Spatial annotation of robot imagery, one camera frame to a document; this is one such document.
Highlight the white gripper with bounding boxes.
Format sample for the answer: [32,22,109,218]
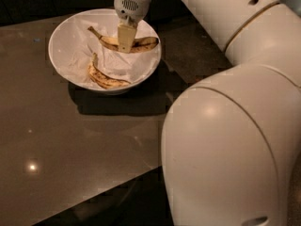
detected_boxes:
[114,0,151,53]

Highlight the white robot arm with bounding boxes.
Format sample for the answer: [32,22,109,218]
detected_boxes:
[161,0,301,226]

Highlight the white bowl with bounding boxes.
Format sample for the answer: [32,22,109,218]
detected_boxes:
[47,8,163,96]

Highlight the white paper napkin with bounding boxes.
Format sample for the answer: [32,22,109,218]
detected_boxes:
[64,16,158,85]

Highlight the dark cabinet doors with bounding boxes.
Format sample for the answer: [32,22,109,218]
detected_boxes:
[0,0,114,25]

